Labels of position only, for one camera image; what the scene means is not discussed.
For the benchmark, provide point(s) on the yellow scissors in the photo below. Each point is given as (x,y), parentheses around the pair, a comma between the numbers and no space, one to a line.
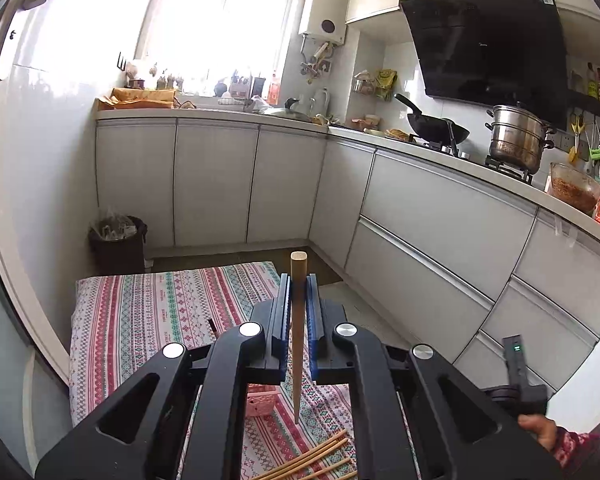
(576,135)

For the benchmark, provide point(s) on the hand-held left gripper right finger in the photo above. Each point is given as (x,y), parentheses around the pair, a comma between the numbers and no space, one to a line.
(311,320)

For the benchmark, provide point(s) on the black trash bin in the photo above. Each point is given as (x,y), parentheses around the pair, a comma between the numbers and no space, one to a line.
(120,250)

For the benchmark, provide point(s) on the white water heater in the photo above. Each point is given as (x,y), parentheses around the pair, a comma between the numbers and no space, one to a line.
(324,10)

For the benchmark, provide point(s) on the red bottle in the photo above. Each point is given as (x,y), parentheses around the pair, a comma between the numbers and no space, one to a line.
(274,87)

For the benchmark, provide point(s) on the wooden chopstick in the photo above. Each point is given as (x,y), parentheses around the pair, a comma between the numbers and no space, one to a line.
(332,469)
(320,460)
(298,310)
(310,451)
(347,475)

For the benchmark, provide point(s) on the wall shelf with bottles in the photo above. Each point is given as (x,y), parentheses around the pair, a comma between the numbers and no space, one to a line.
(597,92)

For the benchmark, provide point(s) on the yellow snack bags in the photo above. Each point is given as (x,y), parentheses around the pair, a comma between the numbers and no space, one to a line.
(386,85)

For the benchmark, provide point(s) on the steel steamer pot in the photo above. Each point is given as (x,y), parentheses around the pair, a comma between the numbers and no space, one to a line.
(517,137)

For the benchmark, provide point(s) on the pink perforated utensil basket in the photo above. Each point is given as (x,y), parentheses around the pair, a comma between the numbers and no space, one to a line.
(262,402)

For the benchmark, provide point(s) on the white lower kitchen cabinets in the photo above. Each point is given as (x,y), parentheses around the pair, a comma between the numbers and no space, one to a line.
(430,220)

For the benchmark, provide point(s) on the gas stove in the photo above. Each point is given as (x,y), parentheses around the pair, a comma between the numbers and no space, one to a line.
(505,165)

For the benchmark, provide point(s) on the patterned red green tablecloth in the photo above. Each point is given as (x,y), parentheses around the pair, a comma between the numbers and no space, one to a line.
(155,310)

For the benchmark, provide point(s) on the black chopstick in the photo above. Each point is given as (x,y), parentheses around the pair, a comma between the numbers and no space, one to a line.
(212,332)

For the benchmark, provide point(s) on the kitchen window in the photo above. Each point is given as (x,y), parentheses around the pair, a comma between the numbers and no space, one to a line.
(215,25)

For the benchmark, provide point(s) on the clear plastic jug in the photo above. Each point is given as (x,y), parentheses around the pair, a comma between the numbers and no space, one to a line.
(321,104)

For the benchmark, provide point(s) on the black wok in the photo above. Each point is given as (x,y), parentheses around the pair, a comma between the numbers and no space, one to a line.
(435,127)

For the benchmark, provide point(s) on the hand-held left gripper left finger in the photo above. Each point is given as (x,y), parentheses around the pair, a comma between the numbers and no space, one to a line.
(286,320)

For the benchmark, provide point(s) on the yellow folded cloth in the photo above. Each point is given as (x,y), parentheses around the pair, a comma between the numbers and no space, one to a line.
(140,97)

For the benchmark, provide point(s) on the black range hood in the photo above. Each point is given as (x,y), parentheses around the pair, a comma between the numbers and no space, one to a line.
(485,50)

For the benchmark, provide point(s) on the glass bowl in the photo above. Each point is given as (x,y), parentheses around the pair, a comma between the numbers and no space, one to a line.
(575,190)

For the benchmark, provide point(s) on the person's right hand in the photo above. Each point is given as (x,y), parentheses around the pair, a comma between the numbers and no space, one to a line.
(537,432)

